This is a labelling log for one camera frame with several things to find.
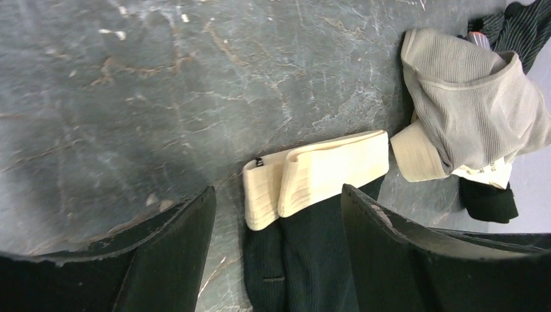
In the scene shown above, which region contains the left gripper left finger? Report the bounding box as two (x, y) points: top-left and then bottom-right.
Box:
(1, 186), (216, 311)

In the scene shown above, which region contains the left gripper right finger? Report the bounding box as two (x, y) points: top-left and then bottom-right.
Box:
(341, 185), (550, 311)

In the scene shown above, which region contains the black underwear with beige band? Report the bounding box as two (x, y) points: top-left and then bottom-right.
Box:
(242, 130), (389, 311)

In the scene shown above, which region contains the beige grey ribbed underwear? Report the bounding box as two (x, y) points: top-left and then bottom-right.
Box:
(391, 28), (550, 182)

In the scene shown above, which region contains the grey striped underwear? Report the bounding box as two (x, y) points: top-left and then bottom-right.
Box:
(467, 32), (491, 50)

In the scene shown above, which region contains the dark striped black underwear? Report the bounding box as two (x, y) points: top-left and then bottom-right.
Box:
(459, 1), (550, 224)

